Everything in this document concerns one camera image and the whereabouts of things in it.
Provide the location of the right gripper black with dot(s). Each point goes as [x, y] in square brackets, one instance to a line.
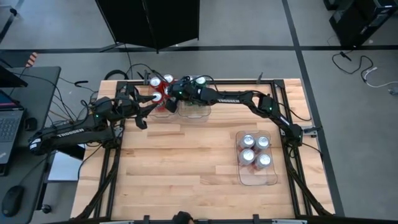
[188, 93]

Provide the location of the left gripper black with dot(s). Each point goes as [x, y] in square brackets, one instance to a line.
[129, 109]

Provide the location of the clear plastic bin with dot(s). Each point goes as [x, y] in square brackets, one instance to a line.
[158, 115]
[196, 113]
[258, 179]

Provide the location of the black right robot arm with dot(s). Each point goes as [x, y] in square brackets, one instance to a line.
[236, 99]

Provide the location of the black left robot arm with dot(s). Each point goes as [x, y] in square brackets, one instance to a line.
[71, 133]

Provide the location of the black partition screen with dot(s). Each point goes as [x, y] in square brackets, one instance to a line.
[149, 21]

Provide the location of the white board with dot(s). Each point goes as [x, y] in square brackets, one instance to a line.
[65, 168]

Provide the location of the grey desk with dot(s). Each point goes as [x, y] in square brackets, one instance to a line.
[37, 81]

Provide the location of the black adapter box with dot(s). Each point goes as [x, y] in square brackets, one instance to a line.
[30, 124]

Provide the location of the person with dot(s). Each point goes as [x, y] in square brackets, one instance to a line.
[182, 217]

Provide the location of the orange black striped marker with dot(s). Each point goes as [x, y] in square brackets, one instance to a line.
[31, 59]

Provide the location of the black laptop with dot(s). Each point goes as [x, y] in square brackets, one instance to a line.
[9, 130]

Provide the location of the black flat panel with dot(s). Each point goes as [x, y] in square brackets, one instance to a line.
[9, 79]

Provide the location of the black caster wheel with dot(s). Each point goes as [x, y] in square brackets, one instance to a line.
[46, 209]

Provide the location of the black computer mouse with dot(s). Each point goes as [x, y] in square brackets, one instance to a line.
[12, 200]

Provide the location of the black equipment case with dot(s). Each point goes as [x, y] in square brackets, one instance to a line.
[357, 21]

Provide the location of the black aluminium rig frame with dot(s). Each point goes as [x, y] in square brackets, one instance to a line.
[242, 82]

